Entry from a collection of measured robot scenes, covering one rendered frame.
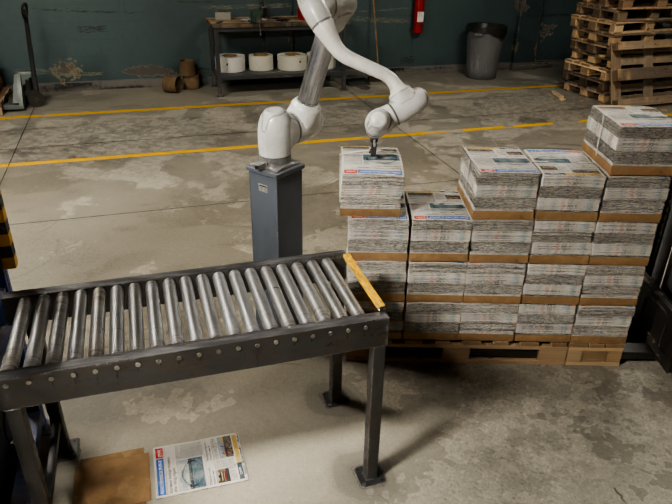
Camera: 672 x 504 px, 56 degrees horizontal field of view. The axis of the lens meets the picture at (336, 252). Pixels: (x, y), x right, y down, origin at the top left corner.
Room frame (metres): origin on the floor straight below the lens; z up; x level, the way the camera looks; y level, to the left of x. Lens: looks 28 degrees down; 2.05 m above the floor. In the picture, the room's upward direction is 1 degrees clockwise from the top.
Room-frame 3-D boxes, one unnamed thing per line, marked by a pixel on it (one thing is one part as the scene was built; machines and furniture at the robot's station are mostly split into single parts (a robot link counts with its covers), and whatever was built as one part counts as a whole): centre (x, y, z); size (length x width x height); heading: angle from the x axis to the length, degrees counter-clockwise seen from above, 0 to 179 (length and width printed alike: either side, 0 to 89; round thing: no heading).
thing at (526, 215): (2.87, -0.77, 0.86); 0.38 x 0.29 x 0.04; 2
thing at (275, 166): (2.89, 0.32, 1.03); 0.22 x 0.18 x 0.06; 143
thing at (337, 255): (2.19, 0.60, 0.74); 1.34 x 0.05 x 0.12; 108
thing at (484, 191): (2.87, -0.77, 0.95); 0.38 x 0.29 x 0.23; 2
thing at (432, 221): (2.86, -0.64, 0.42); 1.17 x 0.39 x 0.83; 90
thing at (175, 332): (1.93, 0.59, 0.77); 0.47 x 0.05 x 0.05; 18
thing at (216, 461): (1.94, 0.56, 0.00); 0.37 x 0.28 x 0.01; 108
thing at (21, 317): (1.77, 1.09, 0.77); 0.47 x 0.05 x 0.05; 18
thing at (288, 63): (8.80, 0.84, 0.55); 1.80 x 0.70 x 1.09; 108
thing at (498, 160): (2.87, -0.77, 1.06); 0.37 x 0.29 x 0.01; 2
